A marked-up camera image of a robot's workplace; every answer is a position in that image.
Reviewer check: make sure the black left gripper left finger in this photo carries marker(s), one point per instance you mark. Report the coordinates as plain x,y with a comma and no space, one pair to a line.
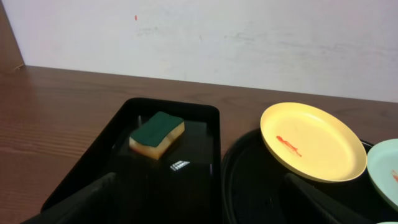
95,203

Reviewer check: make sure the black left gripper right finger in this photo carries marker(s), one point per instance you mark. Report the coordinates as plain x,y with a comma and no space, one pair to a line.
302,203

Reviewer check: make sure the black round tray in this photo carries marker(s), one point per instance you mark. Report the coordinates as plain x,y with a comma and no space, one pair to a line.
252,178

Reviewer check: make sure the yellow plate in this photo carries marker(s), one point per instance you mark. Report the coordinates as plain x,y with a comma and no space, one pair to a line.
312,143

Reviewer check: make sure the light green plate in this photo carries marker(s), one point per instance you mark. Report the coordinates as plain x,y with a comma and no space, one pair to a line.
382,170

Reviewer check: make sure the green and yellow sponge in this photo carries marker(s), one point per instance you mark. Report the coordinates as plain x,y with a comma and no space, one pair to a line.
155,136

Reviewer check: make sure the black rectangular tray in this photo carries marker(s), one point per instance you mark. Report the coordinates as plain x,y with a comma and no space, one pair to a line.
183,186

